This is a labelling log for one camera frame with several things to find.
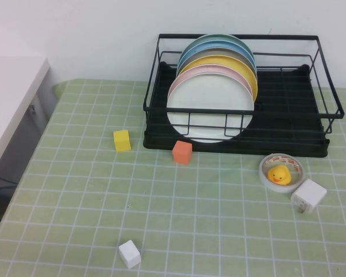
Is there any white plate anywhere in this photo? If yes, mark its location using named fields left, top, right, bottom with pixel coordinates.
left=166, top=73, right=255, bottom=144

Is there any pink plate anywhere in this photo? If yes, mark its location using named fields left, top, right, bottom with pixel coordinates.
left=168, top=65, right=254, bottom=98

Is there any grey plate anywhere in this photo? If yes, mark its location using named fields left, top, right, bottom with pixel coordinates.
left=177, top=47, right=257, bottom=73

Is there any yellow plate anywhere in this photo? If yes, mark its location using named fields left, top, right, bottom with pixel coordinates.
left=176, top=54, right=260, bottom=102

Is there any blue plate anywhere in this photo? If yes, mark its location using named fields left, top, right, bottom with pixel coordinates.
left=178, top=40, right=255, bottom=69

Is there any green plate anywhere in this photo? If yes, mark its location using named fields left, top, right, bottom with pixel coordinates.
left=180, top=33, right=253, bottom=58

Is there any orange cube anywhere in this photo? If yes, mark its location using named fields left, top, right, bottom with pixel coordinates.
left=172, top=140, right=193, bottom=166

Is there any yellow cube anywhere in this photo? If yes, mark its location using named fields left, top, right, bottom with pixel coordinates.
left=113, top=129, right=132, bottom=152

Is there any green checked tablecloth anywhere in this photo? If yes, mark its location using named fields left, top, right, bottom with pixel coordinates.
left=0, top=78, right=346, bottom=277

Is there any yellow rubber duck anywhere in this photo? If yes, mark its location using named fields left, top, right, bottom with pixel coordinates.
left=267, top=164, right=292, bottom=185

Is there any clear tape roll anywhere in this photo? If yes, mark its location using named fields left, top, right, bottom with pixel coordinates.
left=259, top=153, right=306, bottom=194

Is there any white cube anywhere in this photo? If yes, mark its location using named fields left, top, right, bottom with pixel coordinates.
left=118, top=239, right=142, bottom=270

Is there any white plug charger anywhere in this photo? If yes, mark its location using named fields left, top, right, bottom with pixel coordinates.
left=290, top=178, right=328, bottom=214

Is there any black wire dish rack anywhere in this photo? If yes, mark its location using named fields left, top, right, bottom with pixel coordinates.
left=142, top=33, right=345, bottom=159

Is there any blue floor cable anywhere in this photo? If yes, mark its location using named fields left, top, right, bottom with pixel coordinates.
left=0, top=173, right=20, bottom=193

